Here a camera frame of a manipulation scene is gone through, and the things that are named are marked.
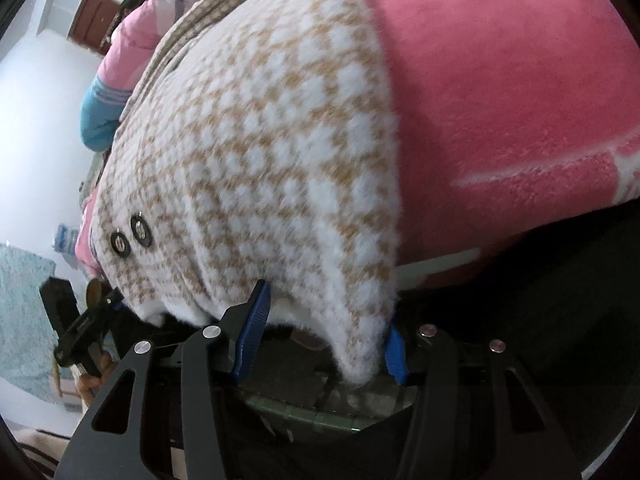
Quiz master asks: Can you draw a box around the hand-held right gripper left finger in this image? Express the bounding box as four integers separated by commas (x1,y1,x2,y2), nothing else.
57,280,273,480

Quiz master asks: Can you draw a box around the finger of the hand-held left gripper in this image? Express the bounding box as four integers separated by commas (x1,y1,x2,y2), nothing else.
54,287,126,376

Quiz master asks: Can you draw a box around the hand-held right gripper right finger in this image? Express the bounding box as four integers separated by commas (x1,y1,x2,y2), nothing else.
385,322,583,480

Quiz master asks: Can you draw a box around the beige white houndstooth coat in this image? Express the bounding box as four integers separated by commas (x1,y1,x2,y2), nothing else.
87,0,401,386

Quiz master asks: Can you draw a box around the person's left hand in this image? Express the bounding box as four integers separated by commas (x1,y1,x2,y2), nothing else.
75,349,117,407

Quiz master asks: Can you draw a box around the light blue shaggy rug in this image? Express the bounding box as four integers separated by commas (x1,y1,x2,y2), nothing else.
0,242,68,403

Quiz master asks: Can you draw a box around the pink and blue quilt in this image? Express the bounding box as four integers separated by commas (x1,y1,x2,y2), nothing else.
80,0,211,153

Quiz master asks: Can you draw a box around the pink floral fleece blanket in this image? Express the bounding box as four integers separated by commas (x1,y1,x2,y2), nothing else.
75,0,640,291

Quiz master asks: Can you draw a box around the brown wooden door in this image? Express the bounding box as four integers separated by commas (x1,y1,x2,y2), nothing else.
67,0,126,56

